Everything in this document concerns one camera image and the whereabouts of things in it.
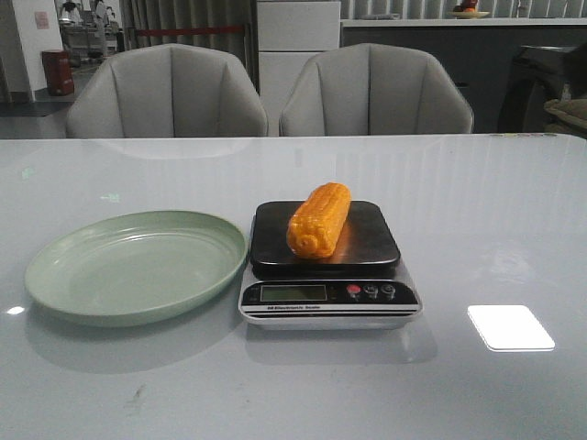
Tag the orange corn cob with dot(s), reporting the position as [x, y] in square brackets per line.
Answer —
[315, 227]

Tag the black silver kitchen scale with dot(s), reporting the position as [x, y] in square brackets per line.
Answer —
[363, 285]

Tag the right grey upholstered chair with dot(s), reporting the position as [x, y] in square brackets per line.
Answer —
[374, 90]

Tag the grey upholstered chair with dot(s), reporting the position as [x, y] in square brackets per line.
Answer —
[374, 90]
[168, 91]

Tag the pale green round plate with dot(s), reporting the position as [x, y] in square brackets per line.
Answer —
[136, 269]

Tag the left grey upholstered chair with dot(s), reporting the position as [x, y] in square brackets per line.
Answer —
[168, 91]

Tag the white cabinet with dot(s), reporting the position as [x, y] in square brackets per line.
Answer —
[290, 33]

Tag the red barrier belt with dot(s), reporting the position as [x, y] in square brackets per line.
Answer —
[193, 31]

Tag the grey white-topped counter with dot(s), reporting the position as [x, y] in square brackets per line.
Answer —
[477, 53]

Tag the fruit bowl on counter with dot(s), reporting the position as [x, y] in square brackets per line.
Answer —
[467, 9]

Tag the red trash bin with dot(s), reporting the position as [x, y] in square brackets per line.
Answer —
[58, 74]

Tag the dark appliance at right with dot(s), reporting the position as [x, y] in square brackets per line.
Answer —
[537, 75]

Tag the olive cushion at right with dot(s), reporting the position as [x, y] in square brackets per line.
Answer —
[567, 117]

